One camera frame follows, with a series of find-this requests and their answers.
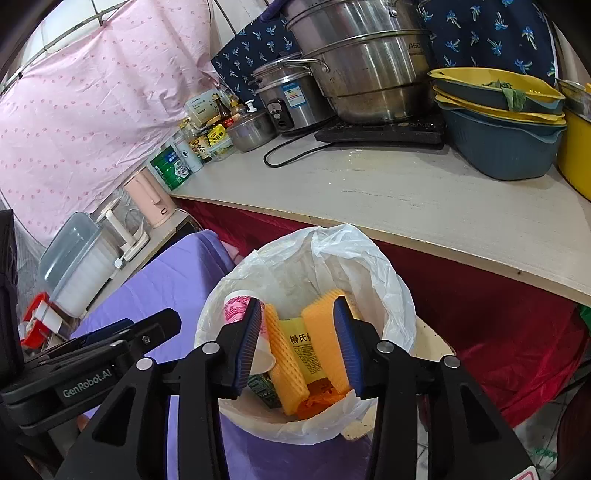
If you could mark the white canister bottle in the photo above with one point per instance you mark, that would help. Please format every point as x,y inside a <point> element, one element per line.
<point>187,154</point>

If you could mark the green tin can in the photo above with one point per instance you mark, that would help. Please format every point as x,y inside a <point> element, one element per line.
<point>168,168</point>

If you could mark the orange foam net sleeve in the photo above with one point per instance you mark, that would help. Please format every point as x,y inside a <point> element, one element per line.
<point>323,332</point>
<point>286,369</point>

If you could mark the pink floral paper cup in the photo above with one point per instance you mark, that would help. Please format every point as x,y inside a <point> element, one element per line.
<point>235,309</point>

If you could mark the dark sauce bottle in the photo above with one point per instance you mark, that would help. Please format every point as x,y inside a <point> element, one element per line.
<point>199,147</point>

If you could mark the red white packet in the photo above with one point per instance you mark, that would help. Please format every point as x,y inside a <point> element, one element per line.
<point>34,339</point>

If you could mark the steel rice cooker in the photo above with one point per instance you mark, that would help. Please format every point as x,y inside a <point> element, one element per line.
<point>295,101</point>

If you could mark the dark green packet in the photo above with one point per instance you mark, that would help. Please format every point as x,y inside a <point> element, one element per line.
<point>265,390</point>

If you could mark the yellow pot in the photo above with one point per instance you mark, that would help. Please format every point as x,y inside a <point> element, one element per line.
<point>575,152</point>

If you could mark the large blue yellow strainer basin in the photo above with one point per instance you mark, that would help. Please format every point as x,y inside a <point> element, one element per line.
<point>498,147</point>

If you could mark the yellow printed packet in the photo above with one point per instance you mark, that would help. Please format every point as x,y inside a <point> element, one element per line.
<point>300,350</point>

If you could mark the large pale oil jug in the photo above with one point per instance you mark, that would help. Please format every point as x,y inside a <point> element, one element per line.
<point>203,108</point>

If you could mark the green rag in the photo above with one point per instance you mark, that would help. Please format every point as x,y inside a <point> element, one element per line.
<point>513,97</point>

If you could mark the white-lined trash bin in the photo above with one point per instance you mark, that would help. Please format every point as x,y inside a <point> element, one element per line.
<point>369,286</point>

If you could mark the red label sauce bottle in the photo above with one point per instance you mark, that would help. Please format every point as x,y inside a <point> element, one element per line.
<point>225,113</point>

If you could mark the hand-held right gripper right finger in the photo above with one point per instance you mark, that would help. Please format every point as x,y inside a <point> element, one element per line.
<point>346,346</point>

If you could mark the purple blanket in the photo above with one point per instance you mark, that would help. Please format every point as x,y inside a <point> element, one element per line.
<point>184,272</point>

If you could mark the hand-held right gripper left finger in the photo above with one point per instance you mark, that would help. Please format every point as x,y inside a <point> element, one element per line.
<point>247,346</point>

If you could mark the small blue yellow strainer basin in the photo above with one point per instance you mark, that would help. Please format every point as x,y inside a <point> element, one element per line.
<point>461,94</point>

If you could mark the large steel steamer pot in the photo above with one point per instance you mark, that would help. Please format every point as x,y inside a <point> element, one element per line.
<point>369,74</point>

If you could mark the blue leaf print cloth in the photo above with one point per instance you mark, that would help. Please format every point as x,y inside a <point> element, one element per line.
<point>485,37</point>

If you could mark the pink electric kettle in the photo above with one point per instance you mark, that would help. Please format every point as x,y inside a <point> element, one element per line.
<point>152,198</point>

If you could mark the pink dotted curtain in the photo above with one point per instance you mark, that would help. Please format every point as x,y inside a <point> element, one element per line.
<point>92,115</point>

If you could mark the white pump bottle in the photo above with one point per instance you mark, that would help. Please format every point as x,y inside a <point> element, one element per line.
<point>251,108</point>

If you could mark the small steel pot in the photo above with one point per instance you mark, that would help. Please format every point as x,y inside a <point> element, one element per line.
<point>251,134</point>

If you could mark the pink bed sheet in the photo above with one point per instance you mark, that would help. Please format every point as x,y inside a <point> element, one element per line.
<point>231,254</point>

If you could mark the orange wrapper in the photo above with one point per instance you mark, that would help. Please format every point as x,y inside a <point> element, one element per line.
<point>318,401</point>

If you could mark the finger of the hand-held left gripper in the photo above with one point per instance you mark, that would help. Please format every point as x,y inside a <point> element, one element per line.
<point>108,330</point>
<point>152,330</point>

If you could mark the clear plastic storage box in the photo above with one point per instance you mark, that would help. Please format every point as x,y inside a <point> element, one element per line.
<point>78,272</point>

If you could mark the red cloth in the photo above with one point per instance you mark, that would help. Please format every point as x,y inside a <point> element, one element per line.
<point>461,314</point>

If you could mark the black induction cooker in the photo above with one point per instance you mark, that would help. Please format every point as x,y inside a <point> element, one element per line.
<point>378,131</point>

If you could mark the clear food container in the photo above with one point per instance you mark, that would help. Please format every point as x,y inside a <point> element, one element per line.
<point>221,150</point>

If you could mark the steel dish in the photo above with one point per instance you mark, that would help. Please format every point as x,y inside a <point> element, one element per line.
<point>572,90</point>

